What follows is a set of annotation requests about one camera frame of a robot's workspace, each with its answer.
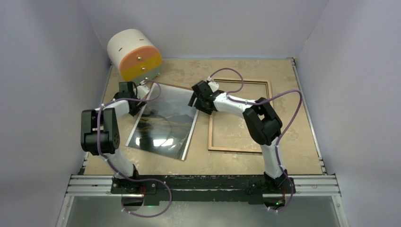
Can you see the aluminium rail frame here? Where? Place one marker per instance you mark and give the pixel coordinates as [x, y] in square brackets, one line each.
[100, 186]

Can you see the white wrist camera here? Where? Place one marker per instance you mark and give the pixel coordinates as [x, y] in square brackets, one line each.
[143, 90]
[214, 86]

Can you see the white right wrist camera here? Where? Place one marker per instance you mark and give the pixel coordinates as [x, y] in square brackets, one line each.
[214, 86]

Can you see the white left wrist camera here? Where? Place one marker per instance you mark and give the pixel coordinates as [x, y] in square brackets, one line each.
[143, 90]

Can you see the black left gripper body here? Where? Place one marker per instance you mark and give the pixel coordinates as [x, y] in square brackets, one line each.
[138, 104]

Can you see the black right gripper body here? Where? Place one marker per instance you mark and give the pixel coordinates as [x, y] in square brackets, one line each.
[200, 105]

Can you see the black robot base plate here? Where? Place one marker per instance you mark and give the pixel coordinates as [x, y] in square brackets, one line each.
[253, 189]

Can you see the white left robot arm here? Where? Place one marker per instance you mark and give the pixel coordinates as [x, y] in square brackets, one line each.
[100, 132]

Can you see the mountain landscape photo print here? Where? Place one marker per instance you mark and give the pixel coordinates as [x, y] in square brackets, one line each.
[166, 131]

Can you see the wooden picture frame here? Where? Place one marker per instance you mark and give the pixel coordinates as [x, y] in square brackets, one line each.
[228, 132]

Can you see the round white drawer cabinet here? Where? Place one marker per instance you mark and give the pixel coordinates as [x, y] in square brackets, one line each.
[134, 56]

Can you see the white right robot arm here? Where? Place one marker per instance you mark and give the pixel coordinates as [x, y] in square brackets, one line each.
[262, 122]

